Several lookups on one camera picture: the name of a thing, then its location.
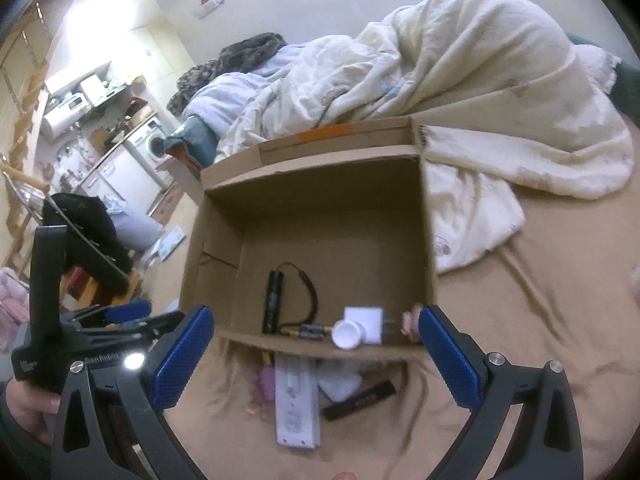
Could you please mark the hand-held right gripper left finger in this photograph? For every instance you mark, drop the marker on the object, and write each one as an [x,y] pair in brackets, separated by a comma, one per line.
[182,360]

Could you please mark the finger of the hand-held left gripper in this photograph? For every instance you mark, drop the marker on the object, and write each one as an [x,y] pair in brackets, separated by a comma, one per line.
[145,329]
[127,311]

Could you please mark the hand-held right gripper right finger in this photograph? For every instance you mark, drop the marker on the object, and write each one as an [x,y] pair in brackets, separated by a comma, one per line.
[450,355]

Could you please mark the pink lip balm tube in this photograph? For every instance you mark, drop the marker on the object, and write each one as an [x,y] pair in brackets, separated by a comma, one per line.
[266,385]

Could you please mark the white power adapter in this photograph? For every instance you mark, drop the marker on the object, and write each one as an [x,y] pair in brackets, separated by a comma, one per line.
[367,317]

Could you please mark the black cylindrical tube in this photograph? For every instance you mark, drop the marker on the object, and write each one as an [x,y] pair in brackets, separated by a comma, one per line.
[360,400]

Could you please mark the small white jar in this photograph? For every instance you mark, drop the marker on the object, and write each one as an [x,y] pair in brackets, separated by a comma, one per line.
[347,335]

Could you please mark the white power strip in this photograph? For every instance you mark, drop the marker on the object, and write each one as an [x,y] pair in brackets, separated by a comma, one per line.
[297,400]

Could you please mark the brown cardboard box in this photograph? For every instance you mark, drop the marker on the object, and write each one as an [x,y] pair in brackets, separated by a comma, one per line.
[325,230]

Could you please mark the person's left forearm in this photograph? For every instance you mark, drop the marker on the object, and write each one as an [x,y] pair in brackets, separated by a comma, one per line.
[15,450]

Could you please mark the person's left hand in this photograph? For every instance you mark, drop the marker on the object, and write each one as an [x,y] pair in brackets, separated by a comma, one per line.
[27,405]

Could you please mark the wooden stool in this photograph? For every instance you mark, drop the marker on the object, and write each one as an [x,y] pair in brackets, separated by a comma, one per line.
[95,290]

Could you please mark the pink plush slippers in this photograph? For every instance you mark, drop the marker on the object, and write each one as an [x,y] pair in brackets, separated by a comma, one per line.
[12,310]

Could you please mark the black jacket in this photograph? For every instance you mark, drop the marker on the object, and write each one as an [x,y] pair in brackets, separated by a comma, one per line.
[85,230]

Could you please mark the bed with tan sheet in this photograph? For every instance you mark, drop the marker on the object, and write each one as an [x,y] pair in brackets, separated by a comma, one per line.
[525,335]

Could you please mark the pale laundry bag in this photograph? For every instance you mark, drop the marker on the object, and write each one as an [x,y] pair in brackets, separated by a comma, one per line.
[135,230]

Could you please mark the pale blue booklet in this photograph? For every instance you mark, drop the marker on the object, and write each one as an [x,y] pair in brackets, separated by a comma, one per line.
[172,242]

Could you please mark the brown floor rug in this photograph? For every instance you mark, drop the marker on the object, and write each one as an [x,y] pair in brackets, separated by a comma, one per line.
[165,207]

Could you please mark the white kitchen base cabinet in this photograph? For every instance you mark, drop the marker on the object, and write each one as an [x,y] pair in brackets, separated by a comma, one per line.
[127,175]

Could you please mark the wooden staircase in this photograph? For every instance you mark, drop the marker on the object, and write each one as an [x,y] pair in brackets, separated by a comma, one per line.
[25,125]

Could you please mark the white water heater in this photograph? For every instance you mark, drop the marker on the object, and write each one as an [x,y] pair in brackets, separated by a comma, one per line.
[60,117]

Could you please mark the white washing machine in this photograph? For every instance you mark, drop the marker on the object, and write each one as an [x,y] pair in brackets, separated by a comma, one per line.
[150,142]

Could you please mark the range hood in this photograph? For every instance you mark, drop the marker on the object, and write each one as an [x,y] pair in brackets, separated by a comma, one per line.
[92,89]

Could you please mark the lavender blanket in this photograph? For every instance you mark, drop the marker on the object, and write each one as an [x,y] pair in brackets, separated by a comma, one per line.
[225,95]

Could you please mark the tall white wardrobe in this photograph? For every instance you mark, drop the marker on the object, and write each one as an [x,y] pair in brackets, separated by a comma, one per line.
[160,55]

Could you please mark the cream bear print duvet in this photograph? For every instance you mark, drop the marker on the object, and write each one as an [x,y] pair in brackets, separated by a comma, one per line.
[450,85]

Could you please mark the dark patterned blanket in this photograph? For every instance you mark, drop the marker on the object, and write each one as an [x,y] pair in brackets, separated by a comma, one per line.
[250,50]

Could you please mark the floral ruffled pillow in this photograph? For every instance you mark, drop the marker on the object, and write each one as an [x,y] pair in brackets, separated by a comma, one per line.
[597,65]

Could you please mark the white wall cabinet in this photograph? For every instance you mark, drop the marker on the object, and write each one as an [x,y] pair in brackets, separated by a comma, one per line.
[75,76]

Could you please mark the wall shelf with toy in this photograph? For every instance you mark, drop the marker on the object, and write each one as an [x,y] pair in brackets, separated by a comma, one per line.
[210,2]

